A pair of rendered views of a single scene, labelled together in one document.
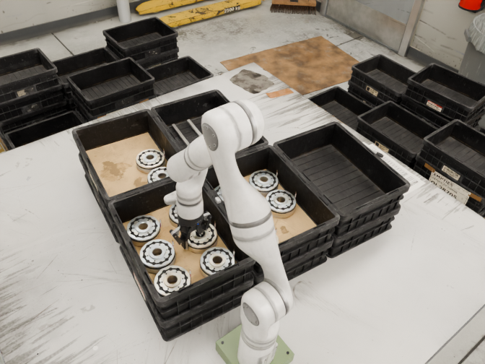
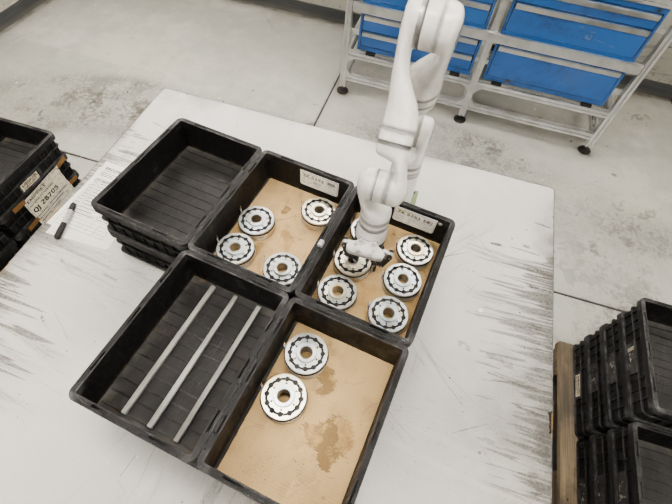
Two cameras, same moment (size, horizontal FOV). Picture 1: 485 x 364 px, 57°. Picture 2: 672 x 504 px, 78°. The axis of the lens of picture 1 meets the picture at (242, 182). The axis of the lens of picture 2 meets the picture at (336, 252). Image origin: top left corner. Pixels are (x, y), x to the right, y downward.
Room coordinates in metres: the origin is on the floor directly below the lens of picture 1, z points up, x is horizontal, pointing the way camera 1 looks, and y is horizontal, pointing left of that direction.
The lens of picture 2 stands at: (1.28, 0.57, 1.82)
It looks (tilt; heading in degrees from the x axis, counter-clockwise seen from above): 56 degrees down; 231
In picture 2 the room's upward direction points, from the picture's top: 7 degrees clockwise
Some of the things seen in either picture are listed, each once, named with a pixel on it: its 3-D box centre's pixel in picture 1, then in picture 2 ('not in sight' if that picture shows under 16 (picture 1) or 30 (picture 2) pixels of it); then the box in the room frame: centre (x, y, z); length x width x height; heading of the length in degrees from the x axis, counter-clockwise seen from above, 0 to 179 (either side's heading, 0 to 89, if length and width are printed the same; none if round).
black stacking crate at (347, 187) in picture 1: (335, 176); (186, 189); (1.14, -0.33, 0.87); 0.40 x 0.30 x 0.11; 33
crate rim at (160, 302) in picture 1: (179, 230); (379, 257); (0.82, 0.18, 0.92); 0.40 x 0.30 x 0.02; 33
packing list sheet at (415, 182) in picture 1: (378, 170); (103, 202); (1.37, -0.56, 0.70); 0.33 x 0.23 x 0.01; 40
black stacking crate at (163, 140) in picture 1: (132, 162); (311, 408); (1.15, 0.39, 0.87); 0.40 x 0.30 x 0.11; 33
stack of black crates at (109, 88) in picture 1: (117, 110); not in sight; (2.13, 0.77, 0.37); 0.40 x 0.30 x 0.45; 130
